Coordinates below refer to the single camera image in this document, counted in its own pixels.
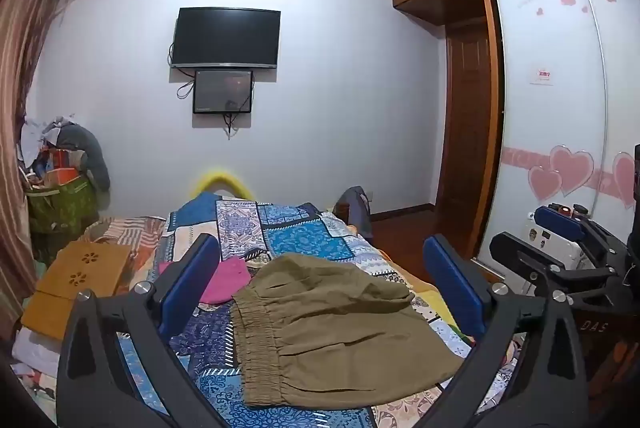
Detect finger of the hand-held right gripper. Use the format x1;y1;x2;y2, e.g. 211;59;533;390
489;232;623;309
532;203;632;261

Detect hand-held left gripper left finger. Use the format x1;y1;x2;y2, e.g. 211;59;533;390
55;233;236;428

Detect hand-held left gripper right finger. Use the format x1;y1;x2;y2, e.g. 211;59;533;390
412;233;598;428

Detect olive green pants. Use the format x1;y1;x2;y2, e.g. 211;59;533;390
231;252;473;409

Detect white appliance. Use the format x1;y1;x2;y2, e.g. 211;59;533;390
522;207;586;270

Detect pink cloth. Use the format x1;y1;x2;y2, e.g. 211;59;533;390
157;257;251;305

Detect striped orange cloth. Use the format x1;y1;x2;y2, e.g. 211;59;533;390
82;215;167;254

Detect yellow round headboard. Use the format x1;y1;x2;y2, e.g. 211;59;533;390
192;167;251;200

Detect patchwork patterned blanket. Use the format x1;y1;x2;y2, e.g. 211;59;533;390
115;192;521;428

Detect wooden lap desk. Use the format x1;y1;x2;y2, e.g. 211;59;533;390
20;239;135;341

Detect grey cloth on bed end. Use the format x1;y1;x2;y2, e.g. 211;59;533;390
342;186;376;236

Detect brown wooden door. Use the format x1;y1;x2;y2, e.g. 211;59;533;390
434;16;493;211

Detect wooden wardrobe with heart doors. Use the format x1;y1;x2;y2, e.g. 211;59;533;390
390;0;640;279

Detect green patterned bag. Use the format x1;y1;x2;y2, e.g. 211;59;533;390
27;181;98;236

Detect brown striped curtain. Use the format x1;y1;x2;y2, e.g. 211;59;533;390
0;0;77;339

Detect black monitor cables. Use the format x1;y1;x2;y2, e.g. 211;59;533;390
167;41;257;140

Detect small black wall monitor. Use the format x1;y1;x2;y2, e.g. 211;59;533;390
193;69;254;114

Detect black wall television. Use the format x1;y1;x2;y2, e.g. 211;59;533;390
169;7;282;70

